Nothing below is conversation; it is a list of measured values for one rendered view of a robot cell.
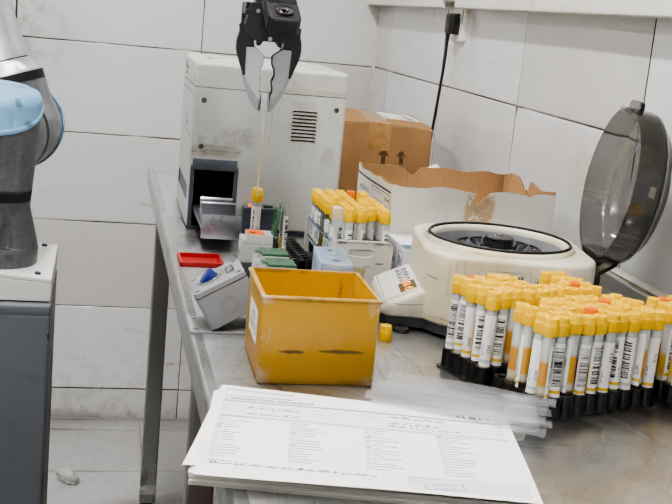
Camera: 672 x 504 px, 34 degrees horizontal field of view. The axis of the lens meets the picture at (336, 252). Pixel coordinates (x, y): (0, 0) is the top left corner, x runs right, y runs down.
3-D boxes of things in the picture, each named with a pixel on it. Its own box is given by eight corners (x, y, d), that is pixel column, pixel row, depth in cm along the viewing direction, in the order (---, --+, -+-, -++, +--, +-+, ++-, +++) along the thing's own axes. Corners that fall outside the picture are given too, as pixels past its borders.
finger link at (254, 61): (255, 107, 164) (263, 45, 162) (260, 111, 158) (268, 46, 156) (234, 104, 163) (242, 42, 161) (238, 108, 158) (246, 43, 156)
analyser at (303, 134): (175, 200, 225) (185, 52, 219) (307, 208, 231) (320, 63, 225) (186, 231, 196) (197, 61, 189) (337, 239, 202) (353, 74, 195)
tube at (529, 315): (511, 398, 122) (524, 304, 119) (527, 400, 121) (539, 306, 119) (511, 403, 120) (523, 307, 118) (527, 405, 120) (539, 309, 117)
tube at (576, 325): (560, 414, 118) (573, 317, 116) (552, 408, 120) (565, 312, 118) (574, 413, 119) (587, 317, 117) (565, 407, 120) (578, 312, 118)
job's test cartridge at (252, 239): (236, 269, 165) (239, 228, 164) (267, 271, 166) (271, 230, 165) (238, 276, 161) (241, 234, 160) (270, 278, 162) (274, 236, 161)
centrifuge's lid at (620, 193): (602, 92, 160) (656, 104, 161) (557, 256, 165) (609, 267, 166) (650, 104, 139) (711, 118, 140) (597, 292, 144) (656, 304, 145)
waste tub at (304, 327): (241, 346, 133) (248, 266, 131) (350, 350, 136) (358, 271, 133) (254, 384, 120) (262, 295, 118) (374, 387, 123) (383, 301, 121)
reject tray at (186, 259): (176, 256, 176) (177, 251, 176) (219, 258, 178) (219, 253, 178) (179, 266, 170) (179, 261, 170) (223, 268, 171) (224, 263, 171)
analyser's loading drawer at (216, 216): (191, 214, 202) (193, 186, 201) (227, 216, 203) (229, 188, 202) (200, 238, 182) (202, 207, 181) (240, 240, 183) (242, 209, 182)
